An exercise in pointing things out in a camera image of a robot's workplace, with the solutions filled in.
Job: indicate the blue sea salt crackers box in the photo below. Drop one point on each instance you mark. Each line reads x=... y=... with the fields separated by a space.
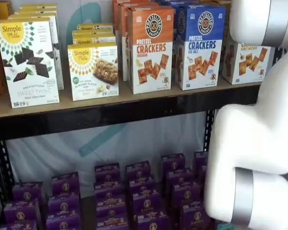
x=179 y=50
x=165 y=2
x=201 y=48

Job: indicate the wooden shelf board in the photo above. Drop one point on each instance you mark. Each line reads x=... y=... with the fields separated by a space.
x=98 y=103

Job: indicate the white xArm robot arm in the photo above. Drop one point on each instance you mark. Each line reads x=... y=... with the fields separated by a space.
x=254 y=134

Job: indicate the black metal shelf rack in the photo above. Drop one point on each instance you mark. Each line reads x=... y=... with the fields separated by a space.
x=110 y=121

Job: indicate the Simple Mills almond bar box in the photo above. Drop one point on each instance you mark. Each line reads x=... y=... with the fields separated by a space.
x=94 y=27
x=93 y=74
x=93 y=37

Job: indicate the white pretzel crackers box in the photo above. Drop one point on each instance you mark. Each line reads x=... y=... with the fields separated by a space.
x=249 y=64

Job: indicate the purple Annie's snack box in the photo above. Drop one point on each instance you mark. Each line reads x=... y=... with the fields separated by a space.
x=107 y=189
x=112 y=218
x=63 y=222
x=186 y=195
x=141 y=185
x=107 y=173
x=111 y=204
x=138 y=170
x=65 y=184
x=199 y=159
x=180 y=179
x=173 y=163
x=28 y=192
x=202 y=175
x=151 y=222
x=147 y=204
x=21 y=212
x=194 y=218
x=113 y=227
x=18 y=226
x=63 y=205

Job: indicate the white backdrop with teal logo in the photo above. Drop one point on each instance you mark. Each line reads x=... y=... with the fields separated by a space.
x=50 y=151

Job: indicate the orange cheddar crackers box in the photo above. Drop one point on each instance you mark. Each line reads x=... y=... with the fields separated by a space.
x=115 y=19
x=123 y=36
x=153 y=52

